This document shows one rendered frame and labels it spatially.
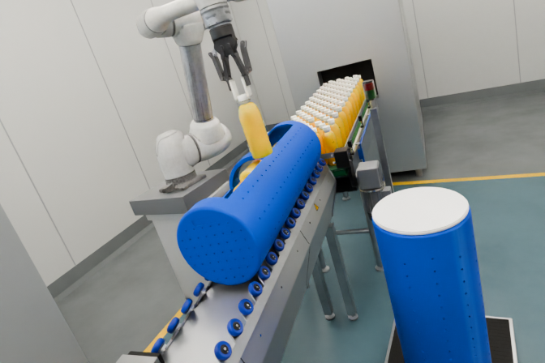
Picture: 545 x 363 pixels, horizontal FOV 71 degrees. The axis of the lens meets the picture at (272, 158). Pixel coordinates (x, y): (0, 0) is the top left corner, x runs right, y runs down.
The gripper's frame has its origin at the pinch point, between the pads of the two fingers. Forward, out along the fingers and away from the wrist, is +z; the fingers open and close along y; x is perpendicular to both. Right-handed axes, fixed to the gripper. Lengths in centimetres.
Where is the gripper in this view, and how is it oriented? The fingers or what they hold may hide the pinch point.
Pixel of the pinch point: (240, 88)
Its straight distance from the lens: 126.1
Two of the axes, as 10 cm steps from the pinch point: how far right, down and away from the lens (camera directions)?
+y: 9.0, -1.9, -4.0
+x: 3.2, -3.3, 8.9
